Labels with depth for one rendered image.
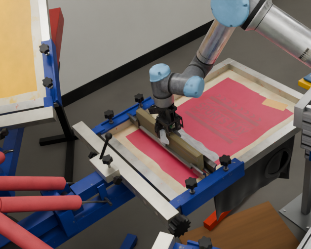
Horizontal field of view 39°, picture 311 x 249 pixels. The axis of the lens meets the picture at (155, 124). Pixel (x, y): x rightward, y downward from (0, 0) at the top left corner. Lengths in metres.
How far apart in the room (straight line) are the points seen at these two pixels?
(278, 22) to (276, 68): 2.73
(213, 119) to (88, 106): 2.06
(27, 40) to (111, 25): 1.83
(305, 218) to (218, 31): 1.58
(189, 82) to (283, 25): 0.40
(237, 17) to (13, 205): 0.87
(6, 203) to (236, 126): 0.98
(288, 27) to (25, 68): 1.22
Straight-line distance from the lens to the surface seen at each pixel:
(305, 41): 1.28
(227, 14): 1.27
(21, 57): 2.11
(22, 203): 1.48
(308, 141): 1.67
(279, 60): 4.11
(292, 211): 2.83
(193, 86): 1.51
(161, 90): 1.58
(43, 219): 1.64
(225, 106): 2.02
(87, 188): 1.64
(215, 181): 1.61
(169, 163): 1.78
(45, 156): 3.50
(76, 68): 3.86
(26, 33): 2.17
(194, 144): 1.83
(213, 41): 1.53
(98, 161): 1.68
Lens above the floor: 2.19
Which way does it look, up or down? 39 degrees down
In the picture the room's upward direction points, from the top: 11 degrees counter-clockwise
